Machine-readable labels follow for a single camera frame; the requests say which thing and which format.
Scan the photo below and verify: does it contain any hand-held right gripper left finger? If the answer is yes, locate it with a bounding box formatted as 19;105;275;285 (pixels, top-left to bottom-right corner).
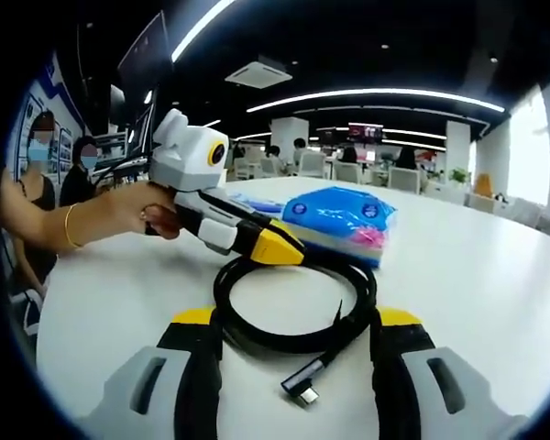
84;307;225;440

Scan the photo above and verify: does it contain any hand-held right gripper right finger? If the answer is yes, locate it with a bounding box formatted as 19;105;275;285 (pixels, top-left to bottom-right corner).
370;307;528;440

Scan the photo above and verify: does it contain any wet wipes pack blue lid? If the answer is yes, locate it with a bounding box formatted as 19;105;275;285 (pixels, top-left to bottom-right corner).
226;192;285;217

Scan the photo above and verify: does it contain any black cable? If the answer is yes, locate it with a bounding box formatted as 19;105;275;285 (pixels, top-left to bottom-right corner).
213;254;378;408

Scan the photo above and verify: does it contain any blue tissue pack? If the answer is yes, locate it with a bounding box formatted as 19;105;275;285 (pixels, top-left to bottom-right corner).
281;186;399;270

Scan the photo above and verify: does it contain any person's left hand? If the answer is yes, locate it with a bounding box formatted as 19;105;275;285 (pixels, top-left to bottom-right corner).
84;181;183;241

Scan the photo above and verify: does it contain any white pillar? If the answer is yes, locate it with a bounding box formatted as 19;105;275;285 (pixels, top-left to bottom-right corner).
445;120;471;180
269;117;311;157

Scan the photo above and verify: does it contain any row of white office chairs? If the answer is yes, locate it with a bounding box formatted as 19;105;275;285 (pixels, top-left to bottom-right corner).
233;153;425;193

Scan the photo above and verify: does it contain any white table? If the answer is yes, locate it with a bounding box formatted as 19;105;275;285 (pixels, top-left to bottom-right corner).
36;176;550;440

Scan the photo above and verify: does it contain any ceiling air conditioner vent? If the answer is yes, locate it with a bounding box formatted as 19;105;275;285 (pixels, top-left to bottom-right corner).
224;59;294;91

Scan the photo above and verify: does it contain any hanging black monitor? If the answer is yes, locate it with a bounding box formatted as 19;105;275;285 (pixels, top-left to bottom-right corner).
117;11;173;93

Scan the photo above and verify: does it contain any long ceiling light strip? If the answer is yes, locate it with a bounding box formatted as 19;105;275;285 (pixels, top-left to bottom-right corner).
246;87;506;114
171;0;237;63

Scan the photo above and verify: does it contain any orange bag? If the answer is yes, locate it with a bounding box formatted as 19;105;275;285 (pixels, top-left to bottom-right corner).
474;172;494;198

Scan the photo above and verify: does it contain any blue white wall poster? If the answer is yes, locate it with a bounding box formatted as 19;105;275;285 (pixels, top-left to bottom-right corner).
8;49;86;175

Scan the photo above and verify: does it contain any gold bracelet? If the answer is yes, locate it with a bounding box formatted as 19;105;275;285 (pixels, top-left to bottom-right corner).
63;203;84;249

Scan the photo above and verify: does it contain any wall screen red picture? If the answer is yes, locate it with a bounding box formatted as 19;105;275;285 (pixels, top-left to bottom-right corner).
347;122;385;141

